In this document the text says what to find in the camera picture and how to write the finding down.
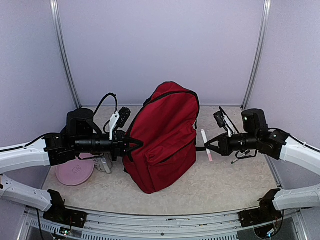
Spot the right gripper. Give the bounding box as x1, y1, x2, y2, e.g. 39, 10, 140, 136
204, 132, 260, 157

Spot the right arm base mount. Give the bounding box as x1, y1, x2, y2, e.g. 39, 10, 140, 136
238, 208, 283, 228

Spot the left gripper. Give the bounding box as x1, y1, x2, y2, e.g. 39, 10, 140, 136
73, 130, 144, 162

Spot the pink plate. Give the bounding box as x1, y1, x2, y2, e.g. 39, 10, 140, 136
55, 158, 95, 187

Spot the left aluminium frame post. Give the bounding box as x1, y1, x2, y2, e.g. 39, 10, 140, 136
49, 0, 82, 109

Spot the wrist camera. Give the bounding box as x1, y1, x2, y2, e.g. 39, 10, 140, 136
213, 106, 240, 137
103, 107, 131, 141

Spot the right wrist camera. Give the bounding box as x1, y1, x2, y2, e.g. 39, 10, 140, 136
213, 106, 240, 137

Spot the right aluminium frame post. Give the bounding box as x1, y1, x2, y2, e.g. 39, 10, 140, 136
241, 0, 272, 110

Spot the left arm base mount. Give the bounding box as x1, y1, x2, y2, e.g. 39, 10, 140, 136
43, 208, 88, 229

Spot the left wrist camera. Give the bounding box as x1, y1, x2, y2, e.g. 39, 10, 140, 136
103, 107, 131, 141

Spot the aluminium frame post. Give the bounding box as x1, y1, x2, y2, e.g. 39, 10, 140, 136
241, 0, 272, 110
49, 0, 82, 109

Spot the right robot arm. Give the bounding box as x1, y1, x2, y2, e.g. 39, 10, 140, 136
204, 108, 320, 222

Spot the front aluminium rail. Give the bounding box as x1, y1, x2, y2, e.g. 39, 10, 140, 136
17, 197, 310, 240

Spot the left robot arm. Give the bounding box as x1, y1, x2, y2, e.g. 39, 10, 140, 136
0, 107, 144, 223

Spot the red backpack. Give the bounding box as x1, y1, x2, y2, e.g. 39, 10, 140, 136
123, 81, 200, 194

